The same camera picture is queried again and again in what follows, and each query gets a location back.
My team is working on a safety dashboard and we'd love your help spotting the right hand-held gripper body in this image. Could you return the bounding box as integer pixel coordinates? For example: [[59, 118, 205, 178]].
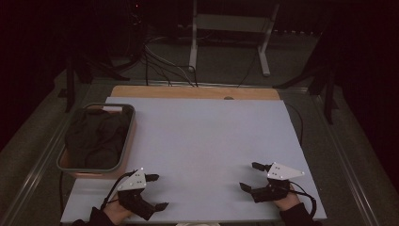
[[250, 161, 306, 204]]

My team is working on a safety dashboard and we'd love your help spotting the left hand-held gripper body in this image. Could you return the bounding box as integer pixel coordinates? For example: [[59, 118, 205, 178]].
[[116, 167, 156, 221]]

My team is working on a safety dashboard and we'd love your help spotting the person's right hand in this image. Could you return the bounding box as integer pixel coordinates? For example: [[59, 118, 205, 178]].
[[272, 187, 301, 212]]

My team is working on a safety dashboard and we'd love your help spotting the person's left hand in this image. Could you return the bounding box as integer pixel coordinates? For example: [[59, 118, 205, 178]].
[[103, 193, 135, 226]]

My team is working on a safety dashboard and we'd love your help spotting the grey-rimmed storage basket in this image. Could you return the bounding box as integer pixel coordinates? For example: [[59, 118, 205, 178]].
[[56, 102, 136, 180]]

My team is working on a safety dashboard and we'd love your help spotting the dark cloth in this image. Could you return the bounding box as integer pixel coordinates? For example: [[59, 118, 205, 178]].
[[64, 107, 134, 170]]

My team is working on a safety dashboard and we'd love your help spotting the white board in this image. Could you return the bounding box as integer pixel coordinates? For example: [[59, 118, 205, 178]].
[[60, 96, 327, 224]]

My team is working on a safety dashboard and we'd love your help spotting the black tripod stand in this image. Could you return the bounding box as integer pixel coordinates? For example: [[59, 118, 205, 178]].
[[56, 53, 132, 114], [272, 27, 342, 126]]

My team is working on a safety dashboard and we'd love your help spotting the wooden table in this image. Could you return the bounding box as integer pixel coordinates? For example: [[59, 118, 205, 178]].
[[110, 85, 281, 102]]

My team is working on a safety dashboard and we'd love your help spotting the white metal stand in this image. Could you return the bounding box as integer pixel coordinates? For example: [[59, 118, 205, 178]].
[[187, 0, 280, 78]]

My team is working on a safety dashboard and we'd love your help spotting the dark equipment rack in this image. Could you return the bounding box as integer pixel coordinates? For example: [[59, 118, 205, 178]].
[[123, 0, 149, 65]]

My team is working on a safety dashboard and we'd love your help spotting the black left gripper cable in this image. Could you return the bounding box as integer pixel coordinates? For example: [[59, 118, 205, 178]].
[[99, 169, 139, 212]]

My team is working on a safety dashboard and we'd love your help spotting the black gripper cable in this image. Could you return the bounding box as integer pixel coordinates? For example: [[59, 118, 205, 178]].
[[286, 180, 318, 218], [99, 169, 139, 212]]

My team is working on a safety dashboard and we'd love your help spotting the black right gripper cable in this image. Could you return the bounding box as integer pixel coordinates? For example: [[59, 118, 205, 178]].
[[286, 180, 318, 218]]

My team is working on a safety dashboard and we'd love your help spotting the black cable beside table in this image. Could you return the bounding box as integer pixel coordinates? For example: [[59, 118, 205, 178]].
[[284, 103, 305, 147]]

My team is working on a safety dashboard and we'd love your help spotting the metal floor rail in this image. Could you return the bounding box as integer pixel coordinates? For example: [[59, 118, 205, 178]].
[[311, 92, 382, 226], [0, 112, 76, 226]]

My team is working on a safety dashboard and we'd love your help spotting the thin black floor cable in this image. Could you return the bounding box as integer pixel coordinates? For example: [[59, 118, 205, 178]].
[[236, 46, 262, 89]]

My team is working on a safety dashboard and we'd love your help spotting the white floor cable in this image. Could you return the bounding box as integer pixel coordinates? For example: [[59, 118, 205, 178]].
[[143, 43, 196, 88]]

